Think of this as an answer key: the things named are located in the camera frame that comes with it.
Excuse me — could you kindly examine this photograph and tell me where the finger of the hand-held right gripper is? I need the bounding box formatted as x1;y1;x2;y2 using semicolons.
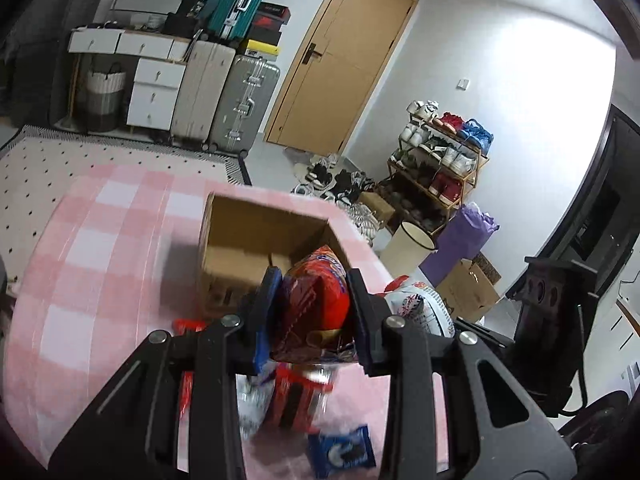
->
460;322;516;350

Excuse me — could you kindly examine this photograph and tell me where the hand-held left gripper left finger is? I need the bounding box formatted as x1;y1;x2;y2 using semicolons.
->
50;267;286;480

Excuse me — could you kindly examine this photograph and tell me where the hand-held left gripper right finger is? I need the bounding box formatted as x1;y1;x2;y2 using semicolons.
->
345;269;581;480

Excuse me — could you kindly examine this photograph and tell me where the red and black striped packet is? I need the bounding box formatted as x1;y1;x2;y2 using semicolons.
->
265;362;336;433

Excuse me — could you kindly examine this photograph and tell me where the large floor cardboard box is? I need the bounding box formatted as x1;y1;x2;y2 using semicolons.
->
435;257;501;323

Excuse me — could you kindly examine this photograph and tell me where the white red snack bag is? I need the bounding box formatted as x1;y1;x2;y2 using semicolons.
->
385;277;456;338

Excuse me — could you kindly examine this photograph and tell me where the cream trash bin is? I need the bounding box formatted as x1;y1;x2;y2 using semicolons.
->
380;221;437;276

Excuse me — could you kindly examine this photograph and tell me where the red snack packet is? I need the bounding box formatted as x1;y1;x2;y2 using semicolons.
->
172;317;208;416

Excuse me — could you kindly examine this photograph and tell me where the purple bag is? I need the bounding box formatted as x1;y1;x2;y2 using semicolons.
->
419;202;501;286

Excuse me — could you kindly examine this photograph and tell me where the small floor cardboard box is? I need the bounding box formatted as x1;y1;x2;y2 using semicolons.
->
360;191;396;231

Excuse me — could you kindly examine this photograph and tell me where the group of shoes on floor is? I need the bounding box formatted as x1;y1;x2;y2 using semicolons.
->
290;152;376;206

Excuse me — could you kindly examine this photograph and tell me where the blue cookie packet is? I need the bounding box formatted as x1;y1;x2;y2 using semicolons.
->
306;425;377;478

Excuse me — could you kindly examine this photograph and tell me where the wooden shoe rack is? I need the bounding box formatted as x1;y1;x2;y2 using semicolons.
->
377;102;493;236

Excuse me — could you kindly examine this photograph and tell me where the pink checkered tablecloth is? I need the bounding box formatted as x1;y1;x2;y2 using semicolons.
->
0;162;451;480

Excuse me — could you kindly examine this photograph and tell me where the silver suitcase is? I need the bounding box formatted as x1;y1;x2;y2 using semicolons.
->
209;52;281;158

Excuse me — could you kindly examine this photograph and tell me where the beige suitcase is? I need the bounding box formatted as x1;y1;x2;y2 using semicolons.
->
171;40;236;148

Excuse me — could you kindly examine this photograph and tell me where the wooden door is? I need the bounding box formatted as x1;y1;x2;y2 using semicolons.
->
263;0;418;156

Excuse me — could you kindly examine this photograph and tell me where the white drawer dresser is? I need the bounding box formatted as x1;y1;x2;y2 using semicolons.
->
67;27;193;133

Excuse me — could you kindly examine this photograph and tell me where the white dotted rug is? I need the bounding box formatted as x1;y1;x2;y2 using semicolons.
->
0;125;253;286

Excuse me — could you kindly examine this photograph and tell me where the striped laundry basket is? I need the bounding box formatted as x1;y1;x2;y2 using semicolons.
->
82;62;127;133

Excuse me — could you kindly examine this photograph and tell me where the stack of shoe boxes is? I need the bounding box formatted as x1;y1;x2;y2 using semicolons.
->
245;2;291;56

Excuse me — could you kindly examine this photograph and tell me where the teal suitcase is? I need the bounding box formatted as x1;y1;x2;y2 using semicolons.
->
207;0;276;43

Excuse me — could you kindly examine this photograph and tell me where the black box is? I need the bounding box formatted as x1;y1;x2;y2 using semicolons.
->
177;0;221;36

